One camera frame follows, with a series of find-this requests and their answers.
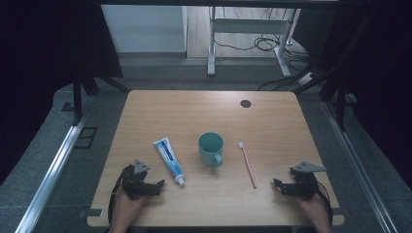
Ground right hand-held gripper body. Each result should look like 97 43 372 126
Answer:
285 161 327 201

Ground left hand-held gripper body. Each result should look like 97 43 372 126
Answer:
120 158 160 200

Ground white and blue toothpaste tube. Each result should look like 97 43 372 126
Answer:
153 137 186 186

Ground person's right hand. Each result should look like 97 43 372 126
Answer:
294 188 328 222

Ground person's left hand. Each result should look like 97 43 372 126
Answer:
113 187 149 225

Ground pink toothbrush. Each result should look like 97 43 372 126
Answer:
237 141 258 189

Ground green cup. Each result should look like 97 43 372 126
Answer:
197 131 224 168

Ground black metal stand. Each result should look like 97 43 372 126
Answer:
292 72 358 132
71 75 131 126

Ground white power strip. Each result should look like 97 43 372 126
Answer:
296 72 318 86

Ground dark curtain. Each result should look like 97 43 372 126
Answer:
292 0 412 188
0 0 124 187

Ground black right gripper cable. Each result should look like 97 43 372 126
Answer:
316 184 334 226

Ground aluminium floor rail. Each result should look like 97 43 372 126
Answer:
14 105 91 233
321 99 398 233

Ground black floor bracket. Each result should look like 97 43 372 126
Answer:
74 126 98 150

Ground black floor cables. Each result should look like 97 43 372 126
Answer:
213 8 314 71

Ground white desk frame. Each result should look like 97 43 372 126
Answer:
207 6 301 78

